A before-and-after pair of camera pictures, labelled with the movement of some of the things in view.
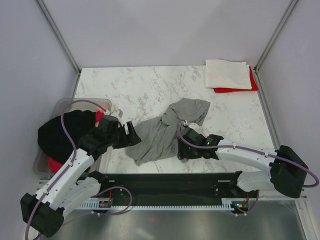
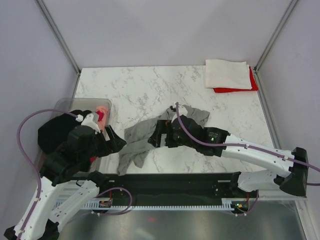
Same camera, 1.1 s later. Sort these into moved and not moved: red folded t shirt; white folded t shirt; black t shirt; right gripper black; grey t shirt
Moved: right gripper black; grey t shirt
Not moved: red folded t shirt; white folded t shirt; black t shirt
